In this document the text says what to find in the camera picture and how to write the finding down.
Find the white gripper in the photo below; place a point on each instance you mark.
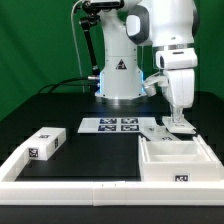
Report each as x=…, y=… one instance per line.
x=180, y=91

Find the white door panel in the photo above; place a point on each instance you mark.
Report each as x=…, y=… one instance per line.
x=183, y=127
x=158, y=133

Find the white cabinet body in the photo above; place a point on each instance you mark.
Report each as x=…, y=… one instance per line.
x=178, y=161

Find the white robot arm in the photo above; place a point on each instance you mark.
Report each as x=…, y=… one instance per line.
x=148, y=43

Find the white block with markers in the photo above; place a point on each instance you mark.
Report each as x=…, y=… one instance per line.
x=44, y=143

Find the white U-shaped fence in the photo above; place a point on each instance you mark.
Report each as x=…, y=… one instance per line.
x=13, y=192

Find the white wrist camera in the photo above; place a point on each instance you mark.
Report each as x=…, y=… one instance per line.
x=149, y=84

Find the white marker base plate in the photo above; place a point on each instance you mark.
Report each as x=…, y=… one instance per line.
x=115, y=125

